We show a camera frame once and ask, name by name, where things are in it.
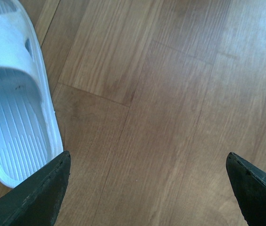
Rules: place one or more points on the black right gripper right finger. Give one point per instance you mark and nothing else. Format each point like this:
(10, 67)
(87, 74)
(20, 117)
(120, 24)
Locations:
(249, 187)

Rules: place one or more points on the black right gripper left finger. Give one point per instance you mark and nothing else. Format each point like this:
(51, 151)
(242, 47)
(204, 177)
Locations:
(37, 200)

